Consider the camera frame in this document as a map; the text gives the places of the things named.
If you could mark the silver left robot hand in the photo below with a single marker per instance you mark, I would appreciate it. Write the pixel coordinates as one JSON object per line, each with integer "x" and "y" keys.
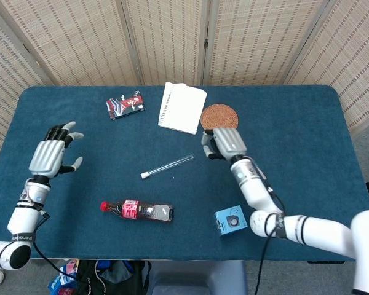
{"x": 46, "y": 156}

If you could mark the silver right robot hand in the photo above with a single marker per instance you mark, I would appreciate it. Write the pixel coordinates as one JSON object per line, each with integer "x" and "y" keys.
{"x": 229, "y": 143}

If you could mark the clear glass test tube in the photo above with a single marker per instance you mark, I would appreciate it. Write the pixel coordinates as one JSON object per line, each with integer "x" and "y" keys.
{"x": 169, "y": 166}

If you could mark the round woven rattan coaster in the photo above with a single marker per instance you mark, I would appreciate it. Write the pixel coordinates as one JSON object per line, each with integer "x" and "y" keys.
{"x": 219, "y": 115}

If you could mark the white spiral notebook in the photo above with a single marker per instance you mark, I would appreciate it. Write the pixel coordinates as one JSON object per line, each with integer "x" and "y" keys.
{"x": 181, "y": 107}

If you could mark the dark blue table cloth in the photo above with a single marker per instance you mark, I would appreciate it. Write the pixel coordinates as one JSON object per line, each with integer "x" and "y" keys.
{"x": 295, "y": 138}

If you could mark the light blue speaker box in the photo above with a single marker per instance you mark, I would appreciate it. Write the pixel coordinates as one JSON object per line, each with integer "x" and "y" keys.
{"x": 230, "y": 222}

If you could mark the bamboo folding screen panel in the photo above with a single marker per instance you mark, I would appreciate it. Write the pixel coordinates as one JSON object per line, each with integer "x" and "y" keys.
{"x": 258, "y": 40}
{"x": 350, "y": 61}
{"x": 166, "y": 37}
{"x": 73, "y": 40}
{"x": 6, "y": 86}

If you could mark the red black card box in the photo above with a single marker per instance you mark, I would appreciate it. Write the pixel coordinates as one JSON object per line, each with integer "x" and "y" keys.
{"x": 126, "y": 105}

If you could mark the cola bottle red cap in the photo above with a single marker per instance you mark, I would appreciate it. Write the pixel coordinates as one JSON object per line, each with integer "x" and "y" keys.
{"x": 132, "y": 210}

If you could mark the blue snack packages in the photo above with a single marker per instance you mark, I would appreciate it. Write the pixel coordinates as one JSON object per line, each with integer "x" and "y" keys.
{"x": 63, "y": 282}

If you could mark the black bag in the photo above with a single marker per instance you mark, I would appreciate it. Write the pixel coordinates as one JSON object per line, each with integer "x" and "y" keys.
{"x": 117, "y": 276}

